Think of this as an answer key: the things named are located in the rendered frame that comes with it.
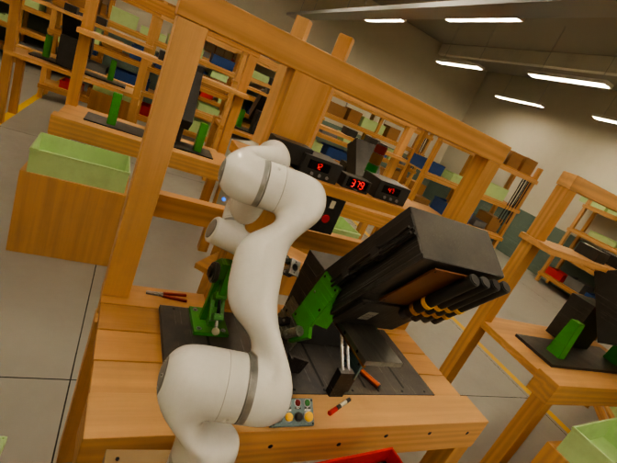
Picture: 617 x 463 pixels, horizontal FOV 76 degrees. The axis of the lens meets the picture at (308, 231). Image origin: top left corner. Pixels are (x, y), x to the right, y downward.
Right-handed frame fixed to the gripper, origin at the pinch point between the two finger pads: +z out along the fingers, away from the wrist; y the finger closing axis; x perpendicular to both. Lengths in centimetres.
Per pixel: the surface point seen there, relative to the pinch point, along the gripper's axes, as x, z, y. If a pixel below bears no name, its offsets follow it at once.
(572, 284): 148, 863, 343
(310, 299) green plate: 0.4, 12.4, -7.2
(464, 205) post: -23, 75, 59
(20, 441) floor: 122, -32, -75
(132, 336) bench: 35, -31, -31
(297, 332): 0.6, 9.7, -19.5
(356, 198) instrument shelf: -13.1, 14.0, 31.8
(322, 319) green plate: -3.4, 16.1, -13.2
